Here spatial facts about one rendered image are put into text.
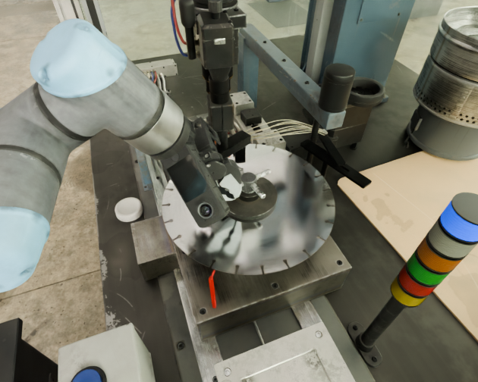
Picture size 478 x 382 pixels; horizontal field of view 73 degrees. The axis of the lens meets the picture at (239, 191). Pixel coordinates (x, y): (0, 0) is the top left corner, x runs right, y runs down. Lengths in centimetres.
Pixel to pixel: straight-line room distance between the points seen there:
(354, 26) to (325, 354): 93
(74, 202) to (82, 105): 176
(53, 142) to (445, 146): 103
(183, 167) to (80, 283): 137
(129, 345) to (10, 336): 33
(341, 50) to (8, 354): 116
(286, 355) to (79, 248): 149
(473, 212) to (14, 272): 42
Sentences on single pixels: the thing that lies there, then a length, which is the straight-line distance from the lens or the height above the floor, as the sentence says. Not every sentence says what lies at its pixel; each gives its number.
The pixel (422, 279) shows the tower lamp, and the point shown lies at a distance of 48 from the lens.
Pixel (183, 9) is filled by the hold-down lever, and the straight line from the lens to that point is 49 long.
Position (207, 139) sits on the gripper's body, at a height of 113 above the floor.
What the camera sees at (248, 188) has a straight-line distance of 58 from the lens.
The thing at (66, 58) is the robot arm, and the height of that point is 129.
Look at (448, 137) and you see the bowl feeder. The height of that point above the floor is 83.
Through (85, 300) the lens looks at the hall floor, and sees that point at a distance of 170.
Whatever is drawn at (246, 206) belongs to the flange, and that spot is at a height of 96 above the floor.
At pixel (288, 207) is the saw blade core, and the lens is 61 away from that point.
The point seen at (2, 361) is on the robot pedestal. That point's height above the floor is 75.
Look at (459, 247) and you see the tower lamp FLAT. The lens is 42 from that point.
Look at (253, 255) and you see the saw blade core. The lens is 55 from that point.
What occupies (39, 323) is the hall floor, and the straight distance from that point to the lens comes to 174.
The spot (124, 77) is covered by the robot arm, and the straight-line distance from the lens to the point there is 35.
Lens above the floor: 141
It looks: 47 degrees down
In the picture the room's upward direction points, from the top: straight up
